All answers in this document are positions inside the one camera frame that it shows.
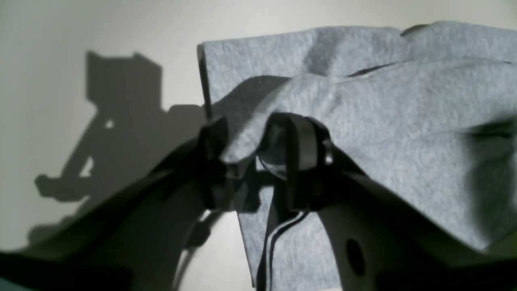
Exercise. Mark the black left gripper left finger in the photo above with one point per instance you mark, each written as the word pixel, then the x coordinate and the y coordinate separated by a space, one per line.
pixel 132 241

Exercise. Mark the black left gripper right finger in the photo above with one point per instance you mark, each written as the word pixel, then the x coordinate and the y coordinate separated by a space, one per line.
pixel 379 241

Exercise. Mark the grey T-shirt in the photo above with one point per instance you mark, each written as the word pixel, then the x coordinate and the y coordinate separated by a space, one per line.
pixel 429 112

